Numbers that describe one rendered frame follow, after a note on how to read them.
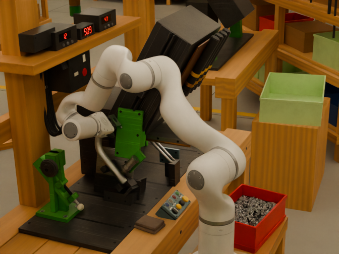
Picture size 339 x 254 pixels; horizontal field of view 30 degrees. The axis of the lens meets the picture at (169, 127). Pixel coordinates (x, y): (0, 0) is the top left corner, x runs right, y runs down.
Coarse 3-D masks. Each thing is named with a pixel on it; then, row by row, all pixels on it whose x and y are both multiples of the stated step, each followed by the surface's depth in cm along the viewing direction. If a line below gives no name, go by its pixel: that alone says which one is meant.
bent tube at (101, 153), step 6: (114, 120) 263; (96, 138) 267; (96, 144) 267; (96, 150) 268; (102, 150) 268; (102, 156) 267; (108, 162) 266; (108, 168) 267; (114, 168) 265; (114, 174) 265; (120, 174) 265; (120, 180) 264; (126, 180) 266
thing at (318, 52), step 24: (264, 0) 576; (288, 0) 541; (312, 0) 520; (336, 0) 474; (264, 24) 603; (288, 24) 571; (312, 24) 569; (336, 24) 477; (288, 48) 562; (312, 48) 548; (336, 48) 494; (264, 72) 616; (288, 72) 639; (312, 72) 518; (336, 72) 494; (336, 96) 537; (336, 120) 508; (336, 144) 500
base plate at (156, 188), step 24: (168, 144) 322; (144, 168) 296; (72, 192) 275; (96, 192) 275; (144, 192) 274; (96, 216) 255; (120, 216) 255; (72, 240) 239; (96, 240) 238; (120, 240) 238
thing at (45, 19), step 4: (44, 0) 917; (44, 4) 919; (44, 8) 921; (44, 12) 924; (40, 16) 934; (44, 16) 926; (48, 16) 931; (40, 20) 913; (44, 20) 919; (48, 20) 925; (40, 24) 906; (0, 40) 819; (0, 44) 830; (0, 48) 832
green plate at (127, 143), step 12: (120, 108) 265; (120, 120) 266; (132, 120) 263; (120, 132) 266; (132, 132) 264; (144, 132) 269; (120, 144) 267; (132, 144) 264; (144, 144) 270; (120, 156) 267
